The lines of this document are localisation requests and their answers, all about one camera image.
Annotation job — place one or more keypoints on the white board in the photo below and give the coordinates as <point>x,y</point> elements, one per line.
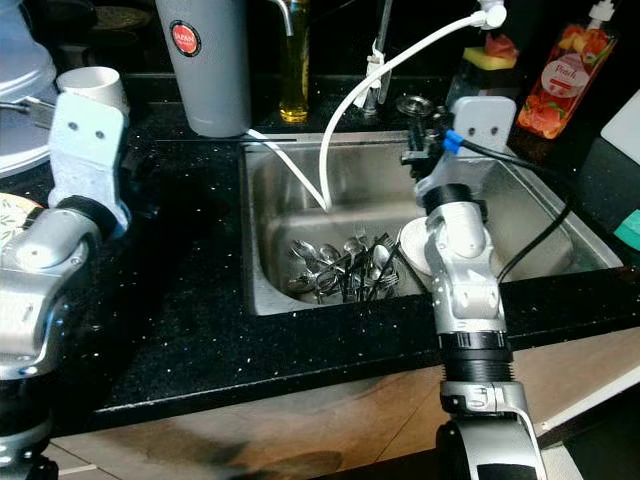
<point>625,110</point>

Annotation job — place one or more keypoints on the round metal sink strainer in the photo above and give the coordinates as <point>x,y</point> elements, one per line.
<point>413,105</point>

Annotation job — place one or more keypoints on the yellow red sponge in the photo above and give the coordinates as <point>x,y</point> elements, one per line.
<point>485,58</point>

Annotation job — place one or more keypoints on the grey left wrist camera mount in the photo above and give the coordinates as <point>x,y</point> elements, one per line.
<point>90,140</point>

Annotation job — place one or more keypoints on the round brown trivet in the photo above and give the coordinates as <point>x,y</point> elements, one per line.
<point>122,17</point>

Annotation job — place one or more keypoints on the white printed cup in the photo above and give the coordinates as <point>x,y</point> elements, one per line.
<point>90,80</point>

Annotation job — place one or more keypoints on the grey water dispenser red logo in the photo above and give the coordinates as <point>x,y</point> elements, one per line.
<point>205,100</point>

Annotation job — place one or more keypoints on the peach dish soap bottle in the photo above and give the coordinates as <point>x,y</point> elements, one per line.
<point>560,90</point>

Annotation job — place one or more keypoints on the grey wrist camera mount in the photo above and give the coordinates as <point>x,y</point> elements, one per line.
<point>485,115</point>
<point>90,140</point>

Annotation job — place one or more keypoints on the chrome sink faucet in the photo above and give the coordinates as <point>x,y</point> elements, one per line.
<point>382,40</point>

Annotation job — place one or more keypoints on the black sponge holder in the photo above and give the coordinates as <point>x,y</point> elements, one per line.
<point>475,85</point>

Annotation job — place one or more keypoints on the yellow oil bottle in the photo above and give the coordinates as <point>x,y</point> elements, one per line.
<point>294,95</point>

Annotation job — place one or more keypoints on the white bowl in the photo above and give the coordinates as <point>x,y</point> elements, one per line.
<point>412,245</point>

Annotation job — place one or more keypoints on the teal item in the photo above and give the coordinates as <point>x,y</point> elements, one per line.
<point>630,230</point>

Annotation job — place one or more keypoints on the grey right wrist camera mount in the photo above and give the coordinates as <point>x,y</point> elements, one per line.
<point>485,115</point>

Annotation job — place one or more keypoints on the small translucent plastic container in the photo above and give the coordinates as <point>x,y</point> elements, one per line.
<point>10,15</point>

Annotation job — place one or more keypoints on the stainless steel sink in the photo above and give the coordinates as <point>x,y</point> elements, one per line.
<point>350,185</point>

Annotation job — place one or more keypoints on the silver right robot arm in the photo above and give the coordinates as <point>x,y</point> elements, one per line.
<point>465,280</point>

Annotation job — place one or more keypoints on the floral yellow plate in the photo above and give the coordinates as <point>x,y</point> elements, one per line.
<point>15,215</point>

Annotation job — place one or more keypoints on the wooden cabinet front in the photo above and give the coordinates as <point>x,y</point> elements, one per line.
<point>310,420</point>

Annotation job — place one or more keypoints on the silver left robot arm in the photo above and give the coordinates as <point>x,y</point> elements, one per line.
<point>50,270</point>

